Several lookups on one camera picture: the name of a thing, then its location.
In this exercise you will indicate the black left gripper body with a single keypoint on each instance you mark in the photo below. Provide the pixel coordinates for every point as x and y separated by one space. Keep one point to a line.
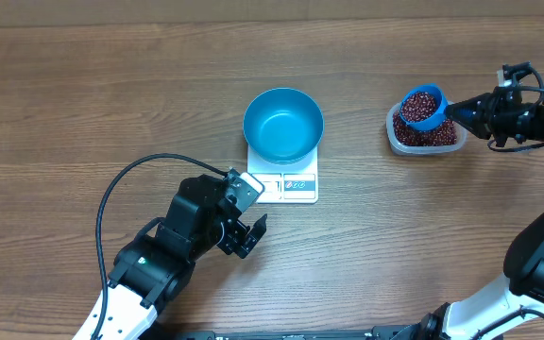
232 233

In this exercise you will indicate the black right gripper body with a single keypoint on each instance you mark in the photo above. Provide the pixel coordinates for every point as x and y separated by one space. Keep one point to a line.
519 118

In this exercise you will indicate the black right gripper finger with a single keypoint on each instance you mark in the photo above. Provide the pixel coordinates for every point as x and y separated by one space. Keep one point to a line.
473 125
479 105

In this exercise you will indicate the blue plastic measuring scoop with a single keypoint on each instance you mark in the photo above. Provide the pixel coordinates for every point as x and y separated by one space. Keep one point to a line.
438 117

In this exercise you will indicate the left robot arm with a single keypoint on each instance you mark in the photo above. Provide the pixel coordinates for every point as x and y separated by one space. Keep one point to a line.
157 264

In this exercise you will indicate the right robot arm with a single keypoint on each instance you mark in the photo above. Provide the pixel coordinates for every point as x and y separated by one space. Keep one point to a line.
517 294

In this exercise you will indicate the white digital kitchen scale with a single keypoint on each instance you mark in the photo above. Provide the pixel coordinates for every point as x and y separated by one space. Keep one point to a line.
287 183

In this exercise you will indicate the red beans in scoop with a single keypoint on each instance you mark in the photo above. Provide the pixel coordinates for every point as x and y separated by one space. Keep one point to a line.
417 107

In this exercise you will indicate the blue metal bowl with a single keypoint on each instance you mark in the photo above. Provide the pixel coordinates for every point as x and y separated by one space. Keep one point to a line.
283 125

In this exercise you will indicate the red beans in container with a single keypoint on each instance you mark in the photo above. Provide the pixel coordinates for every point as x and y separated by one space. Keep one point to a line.
444 135

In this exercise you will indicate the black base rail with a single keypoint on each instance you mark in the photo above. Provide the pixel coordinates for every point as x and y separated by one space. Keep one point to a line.
376 333

